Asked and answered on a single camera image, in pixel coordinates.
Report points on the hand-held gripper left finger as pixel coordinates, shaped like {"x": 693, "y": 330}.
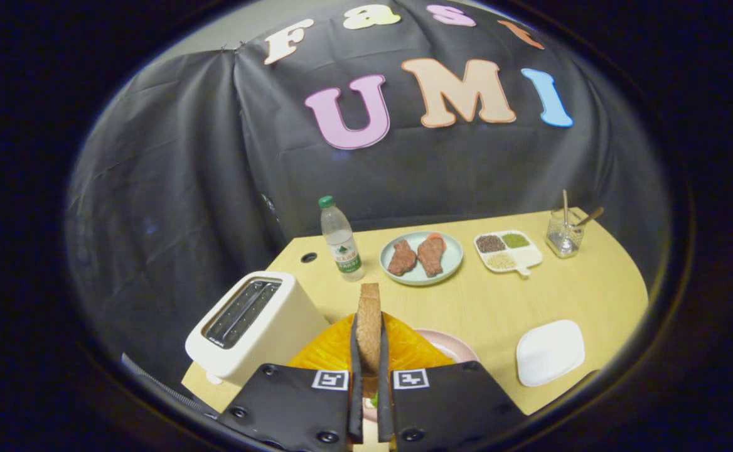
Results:
{"x": 291, "y": 408}

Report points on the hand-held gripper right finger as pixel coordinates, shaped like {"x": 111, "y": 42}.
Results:
{"x": 454, "y": 408}

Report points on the green lettuce leaf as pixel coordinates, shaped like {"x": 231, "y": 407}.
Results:
{"x": 374, "y": 400}

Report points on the brown bread slice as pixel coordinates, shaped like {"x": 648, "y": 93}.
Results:
{"x": 369, "y": 326}

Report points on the pink round plate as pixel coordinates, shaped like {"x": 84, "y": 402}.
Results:
{"x": 454, "y": 346}

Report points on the white toaster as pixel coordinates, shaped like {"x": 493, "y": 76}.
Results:
{"x": 278, "y": 333}

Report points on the white square plate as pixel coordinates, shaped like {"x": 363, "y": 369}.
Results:
{"x": 550, "y": 353}

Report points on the pale green round plate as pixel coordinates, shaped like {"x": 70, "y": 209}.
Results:
{"x": 420, "y": 280}

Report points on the white divided seasoning dish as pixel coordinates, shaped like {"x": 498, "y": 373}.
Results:
{"x": 520, "y": 253}

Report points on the clear plastic water bottle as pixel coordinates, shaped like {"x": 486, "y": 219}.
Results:
{"x": 341, "y": 242}

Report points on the clear glass jar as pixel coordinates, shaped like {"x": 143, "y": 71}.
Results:
{"x": 563, "y": 242}

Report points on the wooden stick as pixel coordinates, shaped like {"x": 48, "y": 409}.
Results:
{"x": 565, "y": 207}

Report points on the black backdrop cloth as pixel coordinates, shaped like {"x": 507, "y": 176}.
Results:
{"x": 228, "y": 163}

